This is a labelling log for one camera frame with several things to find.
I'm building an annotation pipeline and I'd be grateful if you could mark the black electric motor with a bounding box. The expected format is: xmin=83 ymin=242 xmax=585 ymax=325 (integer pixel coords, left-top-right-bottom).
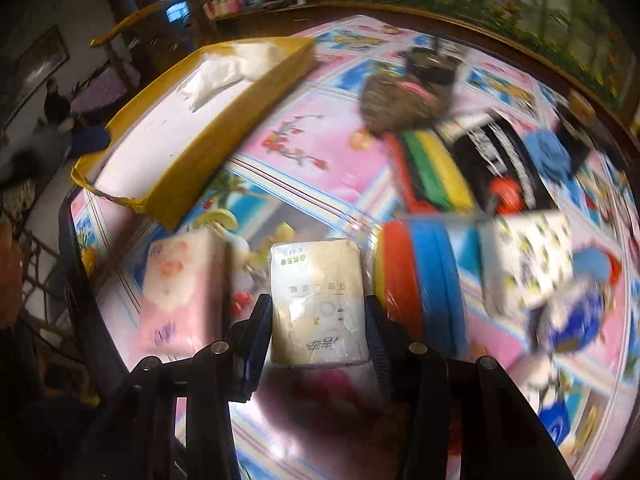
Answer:
xmin=402 ymin=42 xmax=473 ymax=96

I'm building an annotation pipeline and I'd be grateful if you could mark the brown knit hat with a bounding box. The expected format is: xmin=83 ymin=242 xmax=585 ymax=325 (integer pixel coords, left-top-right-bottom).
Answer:
xmin=360 ymin=72 xmax=453 ymax=136

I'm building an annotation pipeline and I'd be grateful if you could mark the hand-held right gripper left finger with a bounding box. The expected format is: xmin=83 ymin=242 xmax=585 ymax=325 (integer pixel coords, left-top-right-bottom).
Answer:
xmin=65 ymin=294 xmax=273 ymax=480

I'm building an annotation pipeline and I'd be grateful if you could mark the dark stuffed toy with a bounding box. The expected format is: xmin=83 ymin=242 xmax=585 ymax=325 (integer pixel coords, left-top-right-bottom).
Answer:
xmin=555 ymin=90 xmax=616 ymax=171

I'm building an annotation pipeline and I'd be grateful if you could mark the pink box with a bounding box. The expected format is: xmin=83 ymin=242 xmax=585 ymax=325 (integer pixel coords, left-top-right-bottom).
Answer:
xmin=202 ymin=0 xmax=246 ymax=18

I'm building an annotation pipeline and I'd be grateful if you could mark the table with purple cloth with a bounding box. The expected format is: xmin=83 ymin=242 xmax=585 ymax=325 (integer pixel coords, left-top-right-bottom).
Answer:
xmin=70 ymin=67 xmax=143 ymax=116

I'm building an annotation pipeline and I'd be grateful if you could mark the yellow cardboard box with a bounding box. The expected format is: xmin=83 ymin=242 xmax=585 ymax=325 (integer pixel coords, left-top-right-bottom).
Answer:
xmin=70 ymin=35 xmax=318 ymax=231

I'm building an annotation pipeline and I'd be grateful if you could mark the black printed bag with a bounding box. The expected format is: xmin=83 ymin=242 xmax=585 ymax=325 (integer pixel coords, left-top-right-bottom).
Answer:
xmin=435 ymin=110 xmax=561 ymax=216

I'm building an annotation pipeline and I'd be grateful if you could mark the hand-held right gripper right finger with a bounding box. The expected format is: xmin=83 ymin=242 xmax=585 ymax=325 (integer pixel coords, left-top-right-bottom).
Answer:
xmin=364 ymin=294 xmax=576 ymax=480

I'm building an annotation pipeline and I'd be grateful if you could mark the beige tissue pack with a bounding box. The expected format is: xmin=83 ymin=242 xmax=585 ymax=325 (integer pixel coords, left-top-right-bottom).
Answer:
xmin=268 ymin=238 xmax=372 ymax=367

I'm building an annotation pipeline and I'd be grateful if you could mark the blue towel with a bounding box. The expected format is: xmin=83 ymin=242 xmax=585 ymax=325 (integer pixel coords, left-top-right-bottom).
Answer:
xmin=525 ymin=127 xmax=573 ymax=181

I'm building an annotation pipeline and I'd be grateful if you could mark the framed wall picture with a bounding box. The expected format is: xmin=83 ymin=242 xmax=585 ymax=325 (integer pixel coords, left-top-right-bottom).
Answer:
xmin=10 ymin=25 xmax=71 ymax=121

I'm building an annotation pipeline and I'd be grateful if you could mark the pink tissue pack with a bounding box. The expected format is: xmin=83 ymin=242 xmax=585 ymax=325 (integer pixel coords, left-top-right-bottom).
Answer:
xmin=136 ymin=232 xmax=232 ymax=358

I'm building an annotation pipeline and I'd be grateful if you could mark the printed pink blue tablecloth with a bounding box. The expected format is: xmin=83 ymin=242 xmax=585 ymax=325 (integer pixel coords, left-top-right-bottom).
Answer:
xmin=70 ymin=12 xmax=633 ymax=480

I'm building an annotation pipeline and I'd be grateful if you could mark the yellow red blue sponge pack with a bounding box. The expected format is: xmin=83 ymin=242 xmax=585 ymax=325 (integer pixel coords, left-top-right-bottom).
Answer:
xmin=372 ymin=217 xmax=483 ymax=361

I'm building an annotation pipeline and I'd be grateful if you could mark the wooden chair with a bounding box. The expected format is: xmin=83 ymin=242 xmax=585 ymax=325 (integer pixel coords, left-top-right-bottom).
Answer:
xmin=90 ymin=0 xmax=211 ymax=91

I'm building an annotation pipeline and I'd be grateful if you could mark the red green yellow sponge pack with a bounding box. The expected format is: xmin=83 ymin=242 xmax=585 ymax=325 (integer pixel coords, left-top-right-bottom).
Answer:
xmin=390 ymin=127 xmax=476 ymax=216

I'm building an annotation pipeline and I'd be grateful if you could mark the white yellow-print tissue pack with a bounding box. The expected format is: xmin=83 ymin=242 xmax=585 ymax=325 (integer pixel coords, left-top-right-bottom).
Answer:
xmin=477 ymin=210 xmax=573 ymax=316

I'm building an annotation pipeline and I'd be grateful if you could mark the glass aquarium with plants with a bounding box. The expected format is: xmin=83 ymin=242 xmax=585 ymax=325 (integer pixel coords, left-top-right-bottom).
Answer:
xmin=325 ymin=0 xmax=640 ymax=111

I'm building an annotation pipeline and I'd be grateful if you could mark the white cloth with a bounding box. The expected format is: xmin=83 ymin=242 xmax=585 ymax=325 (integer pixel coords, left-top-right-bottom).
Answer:
xmin=177 ymin=42 xmax=286 ymax=111

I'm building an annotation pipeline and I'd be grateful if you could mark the blue white tissue pack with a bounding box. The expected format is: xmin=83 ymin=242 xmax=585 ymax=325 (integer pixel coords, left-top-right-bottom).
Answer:
xmin=530 ymin=280 xmax=608 ymax=356

